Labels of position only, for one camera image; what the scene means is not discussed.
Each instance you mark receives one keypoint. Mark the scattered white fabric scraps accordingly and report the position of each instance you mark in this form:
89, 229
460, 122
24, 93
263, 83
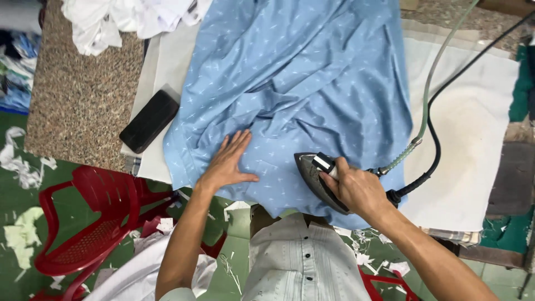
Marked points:
21, 167

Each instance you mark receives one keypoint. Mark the white garment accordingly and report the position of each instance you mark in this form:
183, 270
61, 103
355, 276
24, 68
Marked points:
133, 276

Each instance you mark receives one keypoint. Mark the green cloth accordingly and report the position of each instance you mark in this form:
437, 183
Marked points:
520, 83

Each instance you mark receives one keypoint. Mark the dark brown board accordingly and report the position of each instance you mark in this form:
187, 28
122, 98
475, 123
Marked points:
512, 179

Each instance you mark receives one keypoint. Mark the blue patterned shirt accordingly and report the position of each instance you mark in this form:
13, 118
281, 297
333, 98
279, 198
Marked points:
301, 75

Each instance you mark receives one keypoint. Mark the pile of white garments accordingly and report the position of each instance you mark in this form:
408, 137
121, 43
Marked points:
100, 25

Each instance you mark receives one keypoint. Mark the white ironing cloth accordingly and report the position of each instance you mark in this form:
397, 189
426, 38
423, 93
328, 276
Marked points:
459, 125

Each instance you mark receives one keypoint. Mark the person's white buttoned shirt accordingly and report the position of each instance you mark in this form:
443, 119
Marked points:
301, 267

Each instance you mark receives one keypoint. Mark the black phone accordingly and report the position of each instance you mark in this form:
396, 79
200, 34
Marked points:
148, 121

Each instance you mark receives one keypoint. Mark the person's right hand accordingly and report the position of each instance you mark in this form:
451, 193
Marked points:
359, 190

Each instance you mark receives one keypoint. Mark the grey steam iron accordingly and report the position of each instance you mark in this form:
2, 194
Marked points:
307, 168

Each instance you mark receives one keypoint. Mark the red plastic chair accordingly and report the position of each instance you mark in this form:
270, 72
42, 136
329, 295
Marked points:
372, 288
100, 196

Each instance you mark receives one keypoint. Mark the heap of mixed clothes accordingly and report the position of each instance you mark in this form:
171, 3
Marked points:
19, 71

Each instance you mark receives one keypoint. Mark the person's left hand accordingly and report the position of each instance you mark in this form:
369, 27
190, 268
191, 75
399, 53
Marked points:
225, 167

